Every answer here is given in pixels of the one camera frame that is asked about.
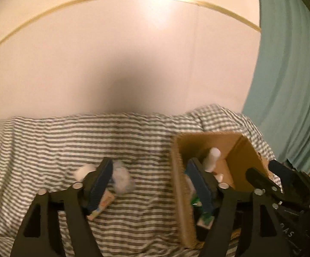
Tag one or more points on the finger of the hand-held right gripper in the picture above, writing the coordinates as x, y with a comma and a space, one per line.
282, 175
262, 184

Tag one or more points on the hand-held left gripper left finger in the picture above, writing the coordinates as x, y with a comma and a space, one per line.
100, 186

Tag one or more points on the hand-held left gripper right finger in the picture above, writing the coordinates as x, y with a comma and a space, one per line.
199, 187

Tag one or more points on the green packet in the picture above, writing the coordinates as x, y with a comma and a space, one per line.
195, 201

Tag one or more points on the brown cardboard box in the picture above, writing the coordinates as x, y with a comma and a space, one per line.
181, 192

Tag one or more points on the small yellow carton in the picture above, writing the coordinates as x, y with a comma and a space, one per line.
104, 204

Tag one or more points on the white plastic bottle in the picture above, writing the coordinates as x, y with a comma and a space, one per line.
211, 159

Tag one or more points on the white green carton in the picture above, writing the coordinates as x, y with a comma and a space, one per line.
206, 219

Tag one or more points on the grey white checked blanket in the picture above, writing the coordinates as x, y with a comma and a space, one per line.
50, 144

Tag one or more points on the teal curtain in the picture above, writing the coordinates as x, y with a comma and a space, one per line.
291, 72

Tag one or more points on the gold wall trim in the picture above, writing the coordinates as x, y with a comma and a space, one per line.
64, 8

